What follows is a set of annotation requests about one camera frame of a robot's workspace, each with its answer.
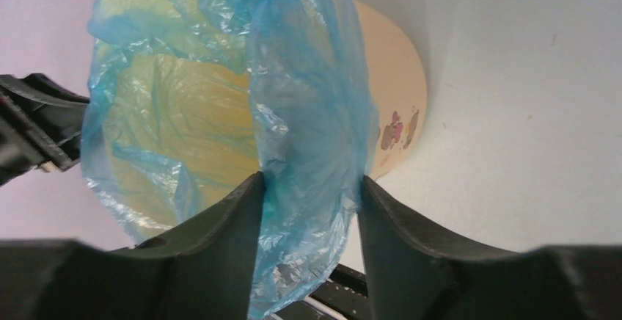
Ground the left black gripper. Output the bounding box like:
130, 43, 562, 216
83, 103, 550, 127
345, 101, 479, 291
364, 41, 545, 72
1, 73, 89, 186

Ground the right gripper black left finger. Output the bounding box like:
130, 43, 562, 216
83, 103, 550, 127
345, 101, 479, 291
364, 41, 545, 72
1, 172, 265, 319

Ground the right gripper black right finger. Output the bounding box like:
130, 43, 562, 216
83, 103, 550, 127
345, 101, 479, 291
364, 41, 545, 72
358, 178, 621, 319

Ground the blue plastic trash bag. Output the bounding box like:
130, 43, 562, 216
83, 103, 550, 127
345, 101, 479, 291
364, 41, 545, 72
81, 0, 378, 319

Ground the yellow cartoon trash bin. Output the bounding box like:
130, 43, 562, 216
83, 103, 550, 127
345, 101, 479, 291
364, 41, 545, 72
355, 1, 428, 179

